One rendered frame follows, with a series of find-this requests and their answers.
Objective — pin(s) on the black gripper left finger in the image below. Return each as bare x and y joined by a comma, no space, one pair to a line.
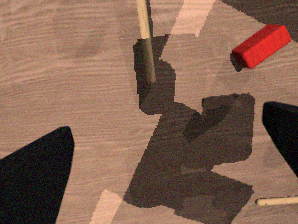
33,179

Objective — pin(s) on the light wooden stick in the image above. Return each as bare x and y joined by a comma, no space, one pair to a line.
277,201

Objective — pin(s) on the red rectangular block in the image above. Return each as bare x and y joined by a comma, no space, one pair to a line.
261,45

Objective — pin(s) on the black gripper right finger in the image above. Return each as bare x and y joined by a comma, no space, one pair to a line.
281,122

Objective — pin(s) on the wooden stick with blue string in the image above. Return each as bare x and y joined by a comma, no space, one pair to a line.
146,40

